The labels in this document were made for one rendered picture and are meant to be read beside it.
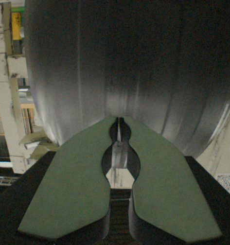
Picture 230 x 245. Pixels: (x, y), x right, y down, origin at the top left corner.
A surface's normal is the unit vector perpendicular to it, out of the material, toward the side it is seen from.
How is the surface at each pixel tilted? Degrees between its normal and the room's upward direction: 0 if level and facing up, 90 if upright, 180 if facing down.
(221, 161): 90
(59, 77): 84
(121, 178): 90
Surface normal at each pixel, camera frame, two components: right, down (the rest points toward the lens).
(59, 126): -0.29, 0.67
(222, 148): -0.01, 0.42
